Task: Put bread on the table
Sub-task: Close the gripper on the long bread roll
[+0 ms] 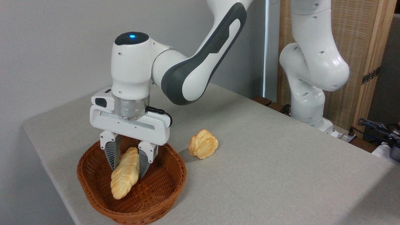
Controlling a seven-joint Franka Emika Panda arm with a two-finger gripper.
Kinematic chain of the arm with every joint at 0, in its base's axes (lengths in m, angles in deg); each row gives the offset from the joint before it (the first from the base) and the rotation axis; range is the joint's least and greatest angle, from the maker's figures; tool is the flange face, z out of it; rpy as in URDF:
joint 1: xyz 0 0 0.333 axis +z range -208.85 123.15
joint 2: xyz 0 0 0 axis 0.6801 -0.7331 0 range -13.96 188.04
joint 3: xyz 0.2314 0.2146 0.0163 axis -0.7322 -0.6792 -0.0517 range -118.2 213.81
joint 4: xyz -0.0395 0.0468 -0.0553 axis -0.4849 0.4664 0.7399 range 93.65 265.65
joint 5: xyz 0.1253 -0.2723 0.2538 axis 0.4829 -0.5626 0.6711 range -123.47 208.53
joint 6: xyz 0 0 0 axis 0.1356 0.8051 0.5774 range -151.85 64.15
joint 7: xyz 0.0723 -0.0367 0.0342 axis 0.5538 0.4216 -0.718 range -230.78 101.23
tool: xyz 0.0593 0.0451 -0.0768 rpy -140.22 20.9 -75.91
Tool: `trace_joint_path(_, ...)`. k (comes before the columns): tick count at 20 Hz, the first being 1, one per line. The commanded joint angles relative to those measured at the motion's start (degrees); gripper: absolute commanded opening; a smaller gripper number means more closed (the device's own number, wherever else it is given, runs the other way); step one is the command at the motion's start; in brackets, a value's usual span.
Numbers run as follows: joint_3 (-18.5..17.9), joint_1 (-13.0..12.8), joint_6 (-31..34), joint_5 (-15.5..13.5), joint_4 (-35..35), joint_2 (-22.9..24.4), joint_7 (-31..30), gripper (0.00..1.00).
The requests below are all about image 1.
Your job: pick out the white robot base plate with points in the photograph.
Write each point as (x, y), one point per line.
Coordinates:
(340, 133)

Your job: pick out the long braided bread loaf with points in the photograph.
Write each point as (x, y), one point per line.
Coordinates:
(125, 178)

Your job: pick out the dark brown wooden ledge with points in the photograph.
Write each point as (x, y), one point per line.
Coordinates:
(262, 100)

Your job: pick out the rattan and wood folding screen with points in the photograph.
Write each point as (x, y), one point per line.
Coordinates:
(359, 31)

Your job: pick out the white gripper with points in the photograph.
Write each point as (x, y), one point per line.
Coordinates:
(131, 126)

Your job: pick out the metal screen hinge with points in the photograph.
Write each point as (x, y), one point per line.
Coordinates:
(370, 76)

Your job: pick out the brown wicker basket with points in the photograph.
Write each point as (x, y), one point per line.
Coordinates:
(159, 187)

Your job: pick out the grey box with white cloth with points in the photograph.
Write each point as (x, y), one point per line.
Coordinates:
(394, 152)

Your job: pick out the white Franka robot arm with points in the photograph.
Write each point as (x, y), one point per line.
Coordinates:
(193, 72)

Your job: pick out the round knotted bread roll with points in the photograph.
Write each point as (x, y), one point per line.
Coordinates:
(203, 144)

